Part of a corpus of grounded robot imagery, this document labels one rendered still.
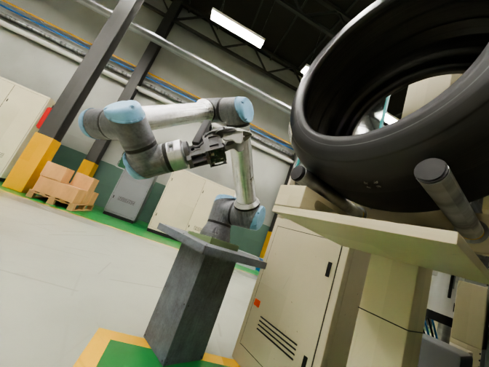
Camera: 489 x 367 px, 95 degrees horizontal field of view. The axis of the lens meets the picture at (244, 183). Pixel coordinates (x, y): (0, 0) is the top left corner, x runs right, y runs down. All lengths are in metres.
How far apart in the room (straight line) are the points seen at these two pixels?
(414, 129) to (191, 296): 1.16
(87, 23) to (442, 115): 10.95
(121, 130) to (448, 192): 0.70
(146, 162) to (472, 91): 0.70
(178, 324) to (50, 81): 9.52
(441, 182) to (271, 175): 8.82
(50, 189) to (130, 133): 5.08
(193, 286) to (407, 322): 0.90
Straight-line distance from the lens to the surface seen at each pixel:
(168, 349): 1.40
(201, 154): 0.67
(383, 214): 0.85
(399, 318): 0.82
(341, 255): 1.27
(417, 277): 0.81
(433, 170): 0.47
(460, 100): 0.52
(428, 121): 0.51
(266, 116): 9.86
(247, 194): 1.22
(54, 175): 5.70
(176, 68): 9.96
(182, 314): 1.33
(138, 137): 0.66
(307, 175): 0.61
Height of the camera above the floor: 0.70
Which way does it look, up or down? 13 degrees up
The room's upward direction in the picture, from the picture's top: 20 degrees clockwise
